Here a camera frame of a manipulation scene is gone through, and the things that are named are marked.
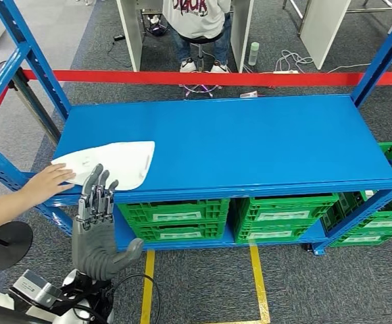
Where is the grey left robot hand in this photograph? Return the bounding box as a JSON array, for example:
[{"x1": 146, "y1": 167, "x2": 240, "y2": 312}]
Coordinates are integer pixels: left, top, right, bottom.
[{"x1": 71, "y1": 163, "x2": 145, "y2": 281}]

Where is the person's hand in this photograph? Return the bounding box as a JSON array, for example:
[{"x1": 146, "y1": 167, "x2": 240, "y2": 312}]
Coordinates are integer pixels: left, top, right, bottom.
[{"x1": 20, "y1": 163, "x2": 77, "y2": 209}]

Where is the white curved plastic part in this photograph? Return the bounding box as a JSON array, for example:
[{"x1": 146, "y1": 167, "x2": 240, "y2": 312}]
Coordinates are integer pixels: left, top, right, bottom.
[{"x1": 51, "y1": 140, "x2": 156, "y2": 192}]

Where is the blue metal shelf rack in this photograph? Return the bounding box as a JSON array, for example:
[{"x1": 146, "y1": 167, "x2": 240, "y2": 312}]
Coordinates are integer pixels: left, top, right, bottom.
[{"x1": 0, "y1": 0, "x2": 392, "y2": 257}]

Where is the black round stand base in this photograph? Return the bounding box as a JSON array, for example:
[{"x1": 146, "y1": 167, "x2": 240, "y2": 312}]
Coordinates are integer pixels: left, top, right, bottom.
[{"x1": 0, "y1": 221, "x2": 34, "y2": 272}]

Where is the black power adapter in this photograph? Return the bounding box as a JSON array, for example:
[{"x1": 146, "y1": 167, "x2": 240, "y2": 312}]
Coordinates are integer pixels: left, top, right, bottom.
[{"x1": 108, "y1": 34, "x2": 126, "y2": 55}]

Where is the white desk side panel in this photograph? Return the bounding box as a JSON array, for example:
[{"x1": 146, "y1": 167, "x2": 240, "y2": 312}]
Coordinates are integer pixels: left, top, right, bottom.
[
  {"x1": 116, "y1": 0, "x2": 145, "y2": 72},
  {"x1": 230, "y1": 0, "x2": 255, "y2": 74}
]

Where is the yellow floor tape line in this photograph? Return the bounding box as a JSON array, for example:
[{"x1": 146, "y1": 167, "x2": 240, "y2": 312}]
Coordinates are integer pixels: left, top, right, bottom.
[{"x1": 203, "y1": 244, "x2": 271, "y2": 324}]

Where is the black round stool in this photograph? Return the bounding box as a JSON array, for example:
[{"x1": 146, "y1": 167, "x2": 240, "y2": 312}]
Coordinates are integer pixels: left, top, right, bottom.
[{"x1": 179, "y1": 31, "x2": 225, "y2": 99}]

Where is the seated person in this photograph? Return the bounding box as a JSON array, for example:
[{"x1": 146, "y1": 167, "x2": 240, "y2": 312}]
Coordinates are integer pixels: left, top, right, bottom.
[{"x1": 162, "y1": 0, "x2": 232, "y2": 74}]

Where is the pale green bottle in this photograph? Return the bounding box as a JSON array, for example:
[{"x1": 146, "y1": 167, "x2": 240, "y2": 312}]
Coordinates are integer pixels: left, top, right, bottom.
[{"x1": 248, "y1": 41, "x2": 260, "y2": 67}]

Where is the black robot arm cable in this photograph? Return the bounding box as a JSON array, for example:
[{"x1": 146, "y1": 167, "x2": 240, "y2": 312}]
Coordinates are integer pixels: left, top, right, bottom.
[{"x1": 74, "y1": 273, "x2": 161, "y2": 324}]

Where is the grey stanchion post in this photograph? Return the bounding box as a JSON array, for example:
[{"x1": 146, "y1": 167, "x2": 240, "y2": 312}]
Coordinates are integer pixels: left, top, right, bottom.
[{"x1": 0, "y1": 61, "x2": 61, "y2": 146}]

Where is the black cable bundle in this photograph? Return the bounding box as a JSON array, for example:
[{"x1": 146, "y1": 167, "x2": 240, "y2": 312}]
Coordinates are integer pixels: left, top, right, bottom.
[{"x1": 142, "y1": 11, "x2": 173, "y2": 38}]

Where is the white cable bundle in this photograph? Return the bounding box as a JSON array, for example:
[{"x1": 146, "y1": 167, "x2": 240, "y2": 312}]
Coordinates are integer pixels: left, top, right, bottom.
[{"x1": 274, "y1": 49, "x2": 314, "y2": 72}]

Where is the long white cable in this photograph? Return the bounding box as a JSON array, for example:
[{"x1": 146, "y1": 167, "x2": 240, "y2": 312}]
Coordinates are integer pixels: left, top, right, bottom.
[{"x1": 328, "y1": 61, "x2": 392, "y2": 74}]

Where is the grey metal desk frame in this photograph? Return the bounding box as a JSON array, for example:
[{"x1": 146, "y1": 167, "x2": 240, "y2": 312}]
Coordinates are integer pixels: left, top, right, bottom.
[{"x1": 281, "y1": 0, "x2": 392, "y2": 21}]

